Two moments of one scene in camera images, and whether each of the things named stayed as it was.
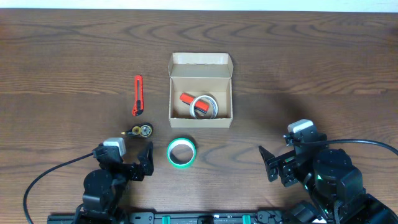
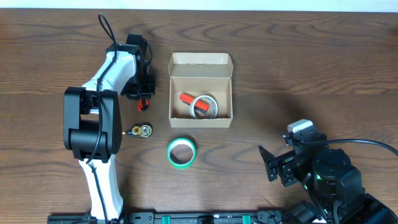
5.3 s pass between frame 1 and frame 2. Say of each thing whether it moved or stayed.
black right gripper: stayed
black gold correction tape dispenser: stayed
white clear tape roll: stayed
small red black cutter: stayed
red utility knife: moved
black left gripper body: moved
